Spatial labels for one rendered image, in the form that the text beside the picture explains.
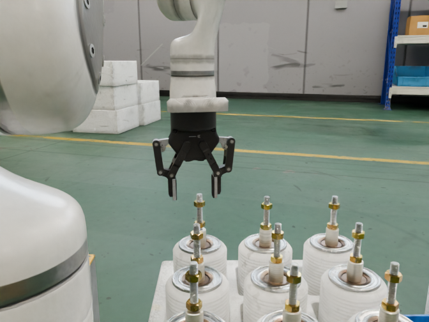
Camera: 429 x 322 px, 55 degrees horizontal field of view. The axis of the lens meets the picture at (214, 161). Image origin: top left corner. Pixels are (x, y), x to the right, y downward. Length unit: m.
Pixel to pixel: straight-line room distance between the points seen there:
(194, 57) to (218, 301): 0.36
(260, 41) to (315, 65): 0.80
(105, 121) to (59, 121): 3.05
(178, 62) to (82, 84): 0.47
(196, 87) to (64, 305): 0.47
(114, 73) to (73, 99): 2.99
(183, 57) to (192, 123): 0.10
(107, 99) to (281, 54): 3.08
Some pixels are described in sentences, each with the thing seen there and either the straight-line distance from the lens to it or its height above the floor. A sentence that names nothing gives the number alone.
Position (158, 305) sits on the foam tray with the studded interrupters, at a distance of 0.72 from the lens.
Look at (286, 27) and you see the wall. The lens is 5.71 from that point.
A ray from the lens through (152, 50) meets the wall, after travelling 6.26.
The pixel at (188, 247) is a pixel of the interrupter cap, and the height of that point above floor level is 0.25.
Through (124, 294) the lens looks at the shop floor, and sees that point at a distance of 1.09.
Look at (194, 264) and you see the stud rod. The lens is 0.49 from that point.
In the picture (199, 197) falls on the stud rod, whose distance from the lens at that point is 0.70.
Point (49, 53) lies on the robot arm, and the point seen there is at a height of 0.58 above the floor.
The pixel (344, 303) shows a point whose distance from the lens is 0.64.
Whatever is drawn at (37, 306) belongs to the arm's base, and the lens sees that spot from 0.21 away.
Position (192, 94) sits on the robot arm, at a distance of 0.63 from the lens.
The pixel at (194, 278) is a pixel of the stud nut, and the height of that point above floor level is 0.33.
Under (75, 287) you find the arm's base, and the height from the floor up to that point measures 0.46.
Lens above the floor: 0.57
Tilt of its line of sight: 14 degrees down
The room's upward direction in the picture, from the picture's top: straight up
